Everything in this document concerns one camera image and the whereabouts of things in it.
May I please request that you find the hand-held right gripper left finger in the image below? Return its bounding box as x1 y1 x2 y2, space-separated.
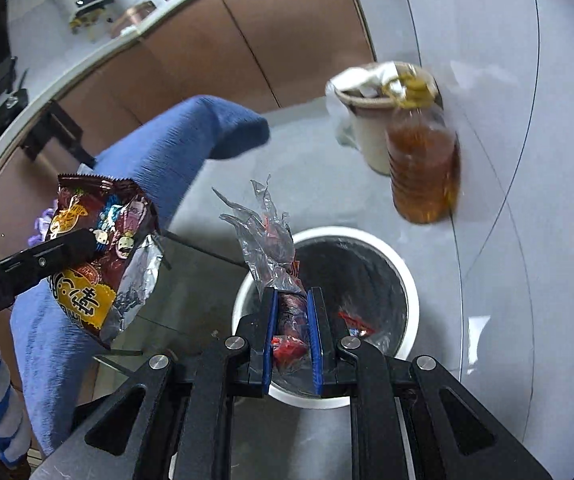
32 287 280 480

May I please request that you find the beige bin with plastic bag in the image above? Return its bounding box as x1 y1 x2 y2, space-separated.
324 61 443 176

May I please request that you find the purple wrapper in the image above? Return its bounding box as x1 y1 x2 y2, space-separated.
29 200 60 248

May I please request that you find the brown cartoon snack packet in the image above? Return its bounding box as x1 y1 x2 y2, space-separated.
47 174 164 351

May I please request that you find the brown kitchen counter cabinet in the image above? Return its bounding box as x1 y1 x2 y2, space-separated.
0 0 378 271

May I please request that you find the amber tea bottle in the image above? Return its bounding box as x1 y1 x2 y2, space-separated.
384 75 463 225

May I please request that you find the black frying pan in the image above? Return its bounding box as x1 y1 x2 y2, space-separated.
0 72 30 151

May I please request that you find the white box appliance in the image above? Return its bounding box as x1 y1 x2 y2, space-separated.
49 0 115 26

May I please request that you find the blue fluffy blanket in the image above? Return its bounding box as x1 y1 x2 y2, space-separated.
9 95 271 456

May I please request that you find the pink pot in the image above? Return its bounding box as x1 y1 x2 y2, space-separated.
111 2 158 38

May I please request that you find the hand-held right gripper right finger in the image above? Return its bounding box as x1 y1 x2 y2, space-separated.
307 287 553 480

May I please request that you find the clear red candy wrapper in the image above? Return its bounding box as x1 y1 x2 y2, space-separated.
212 175 313 376

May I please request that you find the small red wrapper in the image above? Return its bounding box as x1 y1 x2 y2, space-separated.
337 310 378 338

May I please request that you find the white round trash bin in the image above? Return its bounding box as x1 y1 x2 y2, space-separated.
232 226 420 408

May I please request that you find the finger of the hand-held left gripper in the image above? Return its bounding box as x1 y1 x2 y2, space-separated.
0 229 100 298

